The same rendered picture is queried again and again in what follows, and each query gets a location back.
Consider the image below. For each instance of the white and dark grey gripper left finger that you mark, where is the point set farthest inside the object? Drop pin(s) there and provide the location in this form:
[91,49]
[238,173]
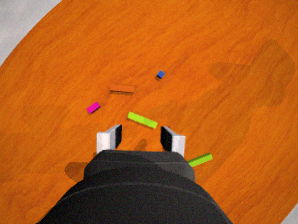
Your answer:
[109,139]

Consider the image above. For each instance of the small magenta block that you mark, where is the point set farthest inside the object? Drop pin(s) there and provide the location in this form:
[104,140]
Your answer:
[93,107]

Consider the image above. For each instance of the lime green rod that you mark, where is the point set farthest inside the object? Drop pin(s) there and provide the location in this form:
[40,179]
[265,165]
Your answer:
[142,119]
[200,159]

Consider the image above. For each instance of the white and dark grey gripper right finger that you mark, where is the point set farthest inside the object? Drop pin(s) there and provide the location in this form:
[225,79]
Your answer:
[171,141]

